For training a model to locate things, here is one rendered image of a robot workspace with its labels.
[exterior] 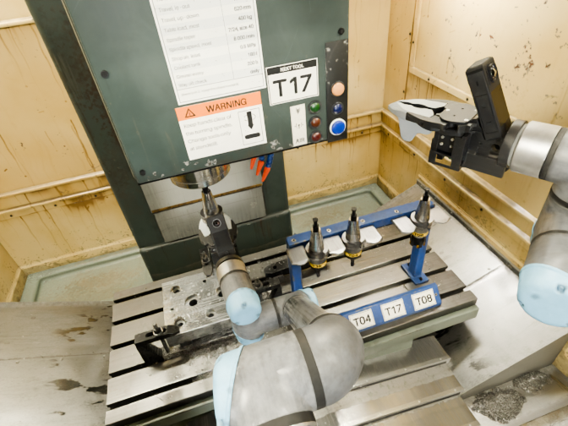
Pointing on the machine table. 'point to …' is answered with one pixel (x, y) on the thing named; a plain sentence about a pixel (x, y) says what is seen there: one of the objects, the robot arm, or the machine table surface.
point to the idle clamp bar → (277, 270)
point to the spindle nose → (200, 179)
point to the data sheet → (210, 46)
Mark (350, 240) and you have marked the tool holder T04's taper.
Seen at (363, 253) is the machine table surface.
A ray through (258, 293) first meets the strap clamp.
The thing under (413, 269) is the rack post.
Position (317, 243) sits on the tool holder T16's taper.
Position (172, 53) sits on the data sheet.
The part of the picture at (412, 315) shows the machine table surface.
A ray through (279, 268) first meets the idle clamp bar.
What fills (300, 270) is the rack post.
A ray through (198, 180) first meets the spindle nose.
